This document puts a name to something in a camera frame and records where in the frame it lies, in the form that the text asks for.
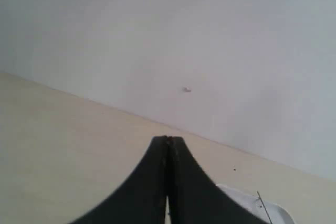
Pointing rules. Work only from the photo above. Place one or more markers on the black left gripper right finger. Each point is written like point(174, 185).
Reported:
point(193, 196)

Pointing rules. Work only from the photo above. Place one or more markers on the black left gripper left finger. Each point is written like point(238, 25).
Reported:
point(141, 198)

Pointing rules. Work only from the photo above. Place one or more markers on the thin metal skewer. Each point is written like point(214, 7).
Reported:
point(264, 206)

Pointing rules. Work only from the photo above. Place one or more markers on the white plastic tray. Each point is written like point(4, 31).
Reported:
point(252, 204)

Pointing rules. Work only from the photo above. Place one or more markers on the white wall hook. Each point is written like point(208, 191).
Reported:
point(186, 90)

